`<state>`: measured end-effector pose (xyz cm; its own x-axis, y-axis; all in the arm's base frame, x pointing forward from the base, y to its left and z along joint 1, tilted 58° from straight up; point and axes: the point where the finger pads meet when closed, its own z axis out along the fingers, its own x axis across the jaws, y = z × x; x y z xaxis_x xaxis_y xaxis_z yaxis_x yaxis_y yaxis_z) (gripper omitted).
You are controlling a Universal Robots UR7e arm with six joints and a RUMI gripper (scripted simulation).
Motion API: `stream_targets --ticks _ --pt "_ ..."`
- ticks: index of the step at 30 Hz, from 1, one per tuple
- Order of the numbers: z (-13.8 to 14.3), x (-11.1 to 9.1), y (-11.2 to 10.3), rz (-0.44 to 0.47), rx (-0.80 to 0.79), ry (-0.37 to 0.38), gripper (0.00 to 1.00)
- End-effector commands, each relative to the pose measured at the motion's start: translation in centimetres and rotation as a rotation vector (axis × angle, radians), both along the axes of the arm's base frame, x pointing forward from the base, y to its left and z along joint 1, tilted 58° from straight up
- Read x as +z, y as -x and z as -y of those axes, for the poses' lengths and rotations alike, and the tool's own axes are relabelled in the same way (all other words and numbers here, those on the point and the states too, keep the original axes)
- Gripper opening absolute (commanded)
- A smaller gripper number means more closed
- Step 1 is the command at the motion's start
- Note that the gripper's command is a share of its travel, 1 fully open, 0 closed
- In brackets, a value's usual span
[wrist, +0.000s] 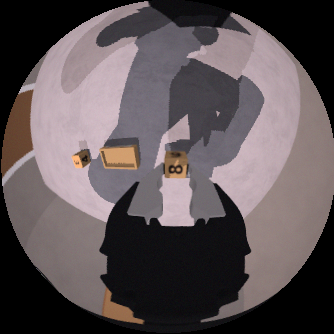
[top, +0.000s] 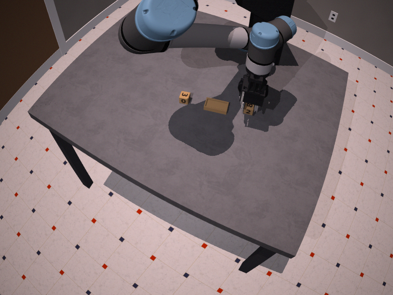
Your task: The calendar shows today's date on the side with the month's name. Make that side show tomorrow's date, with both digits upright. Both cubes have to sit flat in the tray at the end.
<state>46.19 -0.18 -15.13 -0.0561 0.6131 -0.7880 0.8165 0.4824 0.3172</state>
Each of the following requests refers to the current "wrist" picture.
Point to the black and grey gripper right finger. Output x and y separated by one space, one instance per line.
211 203

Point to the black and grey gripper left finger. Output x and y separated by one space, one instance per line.
136 207

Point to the brown rectangular tray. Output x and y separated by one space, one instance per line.
120 157

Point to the wooden calendar cube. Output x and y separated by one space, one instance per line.
175 164
81 159

